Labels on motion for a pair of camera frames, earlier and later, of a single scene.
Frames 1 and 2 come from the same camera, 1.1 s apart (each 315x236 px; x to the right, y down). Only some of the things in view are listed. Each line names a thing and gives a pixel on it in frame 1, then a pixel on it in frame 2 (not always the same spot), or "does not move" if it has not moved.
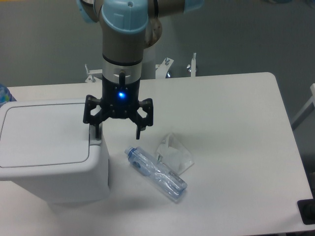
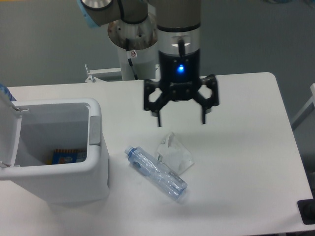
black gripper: x=119 y=100 to x=180 y=74
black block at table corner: x=306 y=209 does not move
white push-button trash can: x=47 y=149 does not move
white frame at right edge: x=307 y=110 does not move
